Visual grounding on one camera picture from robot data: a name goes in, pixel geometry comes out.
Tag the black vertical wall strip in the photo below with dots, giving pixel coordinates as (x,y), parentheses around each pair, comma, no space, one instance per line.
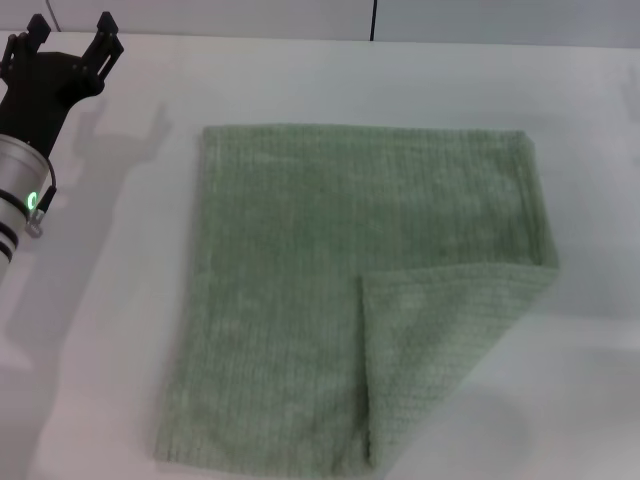
(373,20)

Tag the green ribbed towel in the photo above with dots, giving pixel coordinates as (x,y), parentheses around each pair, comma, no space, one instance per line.
(300,250)

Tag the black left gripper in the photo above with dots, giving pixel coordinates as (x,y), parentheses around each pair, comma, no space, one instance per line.
(42,95)

